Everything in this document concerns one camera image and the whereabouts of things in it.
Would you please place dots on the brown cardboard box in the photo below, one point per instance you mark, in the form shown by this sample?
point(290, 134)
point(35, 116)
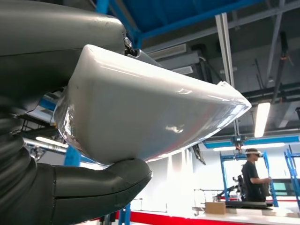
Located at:
point(215, 208)

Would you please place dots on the black robot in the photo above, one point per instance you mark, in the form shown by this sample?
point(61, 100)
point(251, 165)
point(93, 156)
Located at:
point(240, 186)

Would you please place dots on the white VR headset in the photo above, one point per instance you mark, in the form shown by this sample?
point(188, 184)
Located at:
point(254, 153)

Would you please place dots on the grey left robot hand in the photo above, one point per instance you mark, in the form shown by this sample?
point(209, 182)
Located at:
point(47, 46)

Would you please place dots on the long ceiling lamp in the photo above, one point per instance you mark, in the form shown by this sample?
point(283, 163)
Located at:
point(261, 119)

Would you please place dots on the white table red edge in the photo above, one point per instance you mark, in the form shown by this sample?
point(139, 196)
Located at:
point(163, 219)

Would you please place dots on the blue hanging rail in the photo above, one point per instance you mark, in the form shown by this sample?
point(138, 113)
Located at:
point(269, 140)

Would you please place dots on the grey ceiling air unit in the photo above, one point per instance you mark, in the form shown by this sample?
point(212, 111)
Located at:
point(169, 52)

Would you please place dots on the grey steel column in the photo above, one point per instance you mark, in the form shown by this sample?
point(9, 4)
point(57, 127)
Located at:
point(225, 46)

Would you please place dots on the black flat tray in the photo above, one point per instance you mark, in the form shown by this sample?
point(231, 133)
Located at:
point(246, 205)

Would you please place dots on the chrome tube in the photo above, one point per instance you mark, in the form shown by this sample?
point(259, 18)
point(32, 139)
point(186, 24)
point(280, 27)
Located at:
point(47, 145)

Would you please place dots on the person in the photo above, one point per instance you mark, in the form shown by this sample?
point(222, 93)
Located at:
point(252, 183)

